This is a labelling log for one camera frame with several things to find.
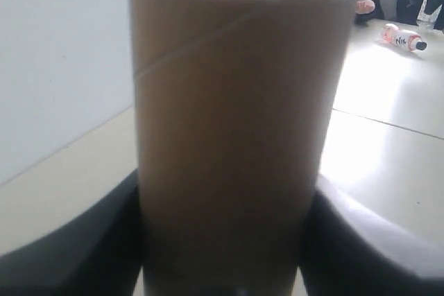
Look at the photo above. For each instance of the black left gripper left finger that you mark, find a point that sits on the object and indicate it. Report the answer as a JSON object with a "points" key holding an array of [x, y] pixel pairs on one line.
{"points": [[97, 253]]}

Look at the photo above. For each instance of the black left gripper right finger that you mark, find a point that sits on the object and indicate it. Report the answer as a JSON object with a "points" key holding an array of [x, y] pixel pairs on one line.
{"points": [[348, 249]]}

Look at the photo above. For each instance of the brown cardboard tube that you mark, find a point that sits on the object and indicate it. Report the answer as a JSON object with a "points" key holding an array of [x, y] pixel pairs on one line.
{"points": [[232, 104]]}

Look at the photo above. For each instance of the pink plastic bottle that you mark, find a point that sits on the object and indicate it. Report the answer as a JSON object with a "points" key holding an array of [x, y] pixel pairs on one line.
{"points": [[404, 39]]}

